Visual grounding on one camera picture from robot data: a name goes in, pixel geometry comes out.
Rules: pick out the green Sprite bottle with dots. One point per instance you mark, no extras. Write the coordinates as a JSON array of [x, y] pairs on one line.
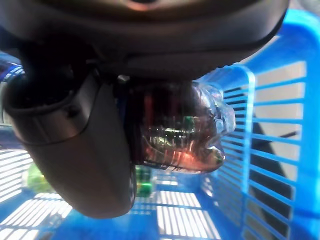
[[143, 183]]

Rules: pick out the Pepsi cola bottle blue cap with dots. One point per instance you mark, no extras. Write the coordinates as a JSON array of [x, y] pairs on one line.
[[175, 120]]

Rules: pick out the blue plastic shopping basket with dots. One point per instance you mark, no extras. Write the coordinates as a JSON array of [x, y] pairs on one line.
[[270, 37]]

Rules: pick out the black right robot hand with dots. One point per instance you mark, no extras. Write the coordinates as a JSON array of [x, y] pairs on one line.
[[87, 162]]

